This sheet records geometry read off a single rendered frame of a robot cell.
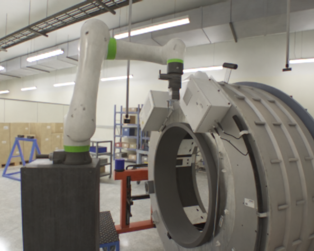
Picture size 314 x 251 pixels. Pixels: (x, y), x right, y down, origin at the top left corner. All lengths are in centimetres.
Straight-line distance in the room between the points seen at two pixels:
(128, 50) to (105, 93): 790
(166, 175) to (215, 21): 346
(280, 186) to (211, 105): 44
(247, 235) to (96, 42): 103
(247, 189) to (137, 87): 725
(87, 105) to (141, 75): 713
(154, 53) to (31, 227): 106
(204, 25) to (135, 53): 350
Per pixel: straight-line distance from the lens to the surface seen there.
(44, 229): 109
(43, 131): 793
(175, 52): 108
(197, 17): 466
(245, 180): 93
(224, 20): 446
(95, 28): 90
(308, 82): 662
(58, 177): 98
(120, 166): 234
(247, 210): 95
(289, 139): 106
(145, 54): 115
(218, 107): 94
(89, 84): 85
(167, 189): 178
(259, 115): 102
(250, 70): 663
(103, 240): 182
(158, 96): 151
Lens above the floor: 157
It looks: 2 degrees down
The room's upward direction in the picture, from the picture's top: 2 degrees clockwise
